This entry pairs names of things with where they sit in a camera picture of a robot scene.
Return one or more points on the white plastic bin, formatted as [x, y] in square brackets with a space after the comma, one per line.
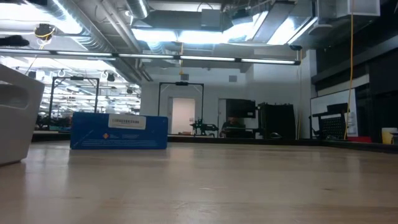
[18, 133]

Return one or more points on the black background robot arm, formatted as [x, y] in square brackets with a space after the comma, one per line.
[205, 126]

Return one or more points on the person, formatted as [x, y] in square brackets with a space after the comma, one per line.
[232, 124]

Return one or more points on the black monitor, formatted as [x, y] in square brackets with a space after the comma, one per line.
[241, 109]

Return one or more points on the long overhead light bar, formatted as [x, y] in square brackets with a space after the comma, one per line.
[205, 58]

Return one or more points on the black cabinet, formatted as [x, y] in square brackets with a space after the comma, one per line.
[276, 121]

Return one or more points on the blue product box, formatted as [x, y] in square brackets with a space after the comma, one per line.
[90, 133]

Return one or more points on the whiteboard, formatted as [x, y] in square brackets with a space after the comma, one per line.
[320, 104]

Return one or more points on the black perforated panel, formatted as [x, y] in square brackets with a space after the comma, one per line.
[332, 127]

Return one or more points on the red tray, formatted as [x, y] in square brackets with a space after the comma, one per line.
[359, 139]

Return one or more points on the yellow cup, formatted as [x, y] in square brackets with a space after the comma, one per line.
[388, 137]

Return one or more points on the black gantry frame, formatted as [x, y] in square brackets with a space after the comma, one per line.
[74, 78]
[182, 83]

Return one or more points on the black aluminium table frame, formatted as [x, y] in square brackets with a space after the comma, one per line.
[248, 141]

